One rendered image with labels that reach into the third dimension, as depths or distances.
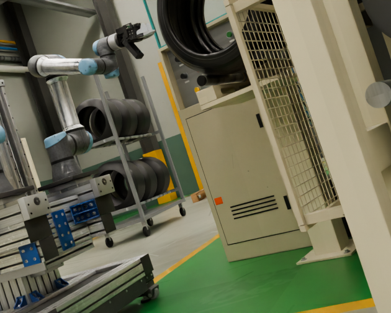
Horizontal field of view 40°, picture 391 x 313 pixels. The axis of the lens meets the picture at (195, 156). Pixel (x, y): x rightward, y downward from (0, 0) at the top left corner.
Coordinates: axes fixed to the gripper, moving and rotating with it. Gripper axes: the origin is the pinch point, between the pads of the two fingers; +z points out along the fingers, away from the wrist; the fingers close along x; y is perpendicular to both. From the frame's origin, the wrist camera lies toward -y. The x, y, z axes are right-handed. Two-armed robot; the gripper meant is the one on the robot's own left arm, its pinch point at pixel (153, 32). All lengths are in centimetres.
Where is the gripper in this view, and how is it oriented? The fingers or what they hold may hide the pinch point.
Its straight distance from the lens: 251.5
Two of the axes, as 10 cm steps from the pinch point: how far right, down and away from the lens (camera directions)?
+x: 5.4, -1.9, 8.2
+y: -2.3, -9.7, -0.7
